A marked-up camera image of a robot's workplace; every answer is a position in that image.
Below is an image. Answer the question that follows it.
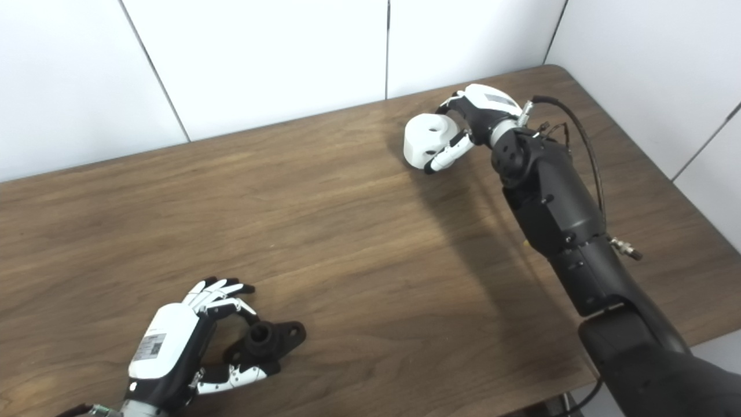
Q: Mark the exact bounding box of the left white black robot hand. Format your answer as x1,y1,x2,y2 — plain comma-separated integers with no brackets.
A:
122,277,281,415

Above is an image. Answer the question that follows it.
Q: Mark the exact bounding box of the thick black right wrist cable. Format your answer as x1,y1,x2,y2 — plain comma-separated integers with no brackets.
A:
531,94,607,232

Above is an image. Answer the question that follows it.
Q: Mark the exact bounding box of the round white plastic piece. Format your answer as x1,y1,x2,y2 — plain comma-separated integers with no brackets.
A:
403,114,464,170

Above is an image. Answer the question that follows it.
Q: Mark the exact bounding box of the thin black right arm wire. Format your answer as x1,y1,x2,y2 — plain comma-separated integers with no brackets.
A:
538,120,572,152

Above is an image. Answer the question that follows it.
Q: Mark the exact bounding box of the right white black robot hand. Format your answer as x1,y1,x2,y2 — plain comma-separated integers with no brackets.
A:
424,83,524,175

